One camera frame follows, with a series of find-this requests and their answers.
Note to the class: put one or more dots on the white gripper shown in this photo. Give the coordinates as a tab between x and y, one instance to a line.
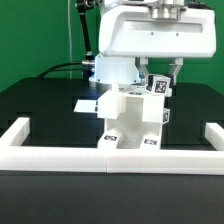
130	31

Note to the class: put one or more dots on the white chair seat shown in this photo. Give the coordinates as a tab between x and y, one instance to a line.
133	131

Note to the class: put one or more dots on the white chair back frame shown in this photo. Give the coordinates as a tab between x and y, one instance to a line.
133	102

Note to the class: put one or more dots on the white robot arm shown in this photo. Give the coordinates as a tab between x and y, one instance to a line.
122	70

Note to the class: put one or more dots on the white tagged nut cube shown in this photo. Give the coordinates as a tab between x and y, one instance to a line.
166	115

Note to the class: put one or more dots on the white base tag plate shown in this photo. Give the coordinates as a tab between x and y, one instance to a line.
86	106

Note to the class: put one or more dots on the white U-shaped obstacle fence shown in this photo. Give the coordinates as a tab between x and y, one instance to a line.
14	155

